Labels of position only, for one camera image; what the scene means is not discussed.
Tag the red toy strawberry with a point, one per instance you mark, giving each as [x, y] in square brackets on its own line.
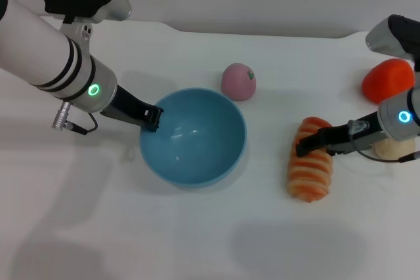
[387, 80]

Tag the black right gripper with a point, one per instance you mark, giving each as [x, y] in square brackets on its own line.
[351, 137]

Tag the beige toy potato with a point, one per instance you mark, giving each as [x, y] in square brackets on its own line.
[392, 149]

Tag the orange striped toy bread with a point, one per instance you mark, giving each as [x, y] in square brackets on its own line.
[310, 175]

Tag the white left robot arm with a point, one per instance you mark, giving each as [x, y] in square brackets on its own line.
[42, 50]

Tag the blue bowl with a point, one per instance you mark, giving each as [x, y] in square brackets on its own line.
[193, 139]

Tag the pink toy fruit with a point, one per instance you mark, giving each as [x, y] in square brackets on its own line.
[238, 83]

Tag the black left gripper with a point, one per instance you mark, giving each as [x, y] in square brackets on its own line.
[128, 108]

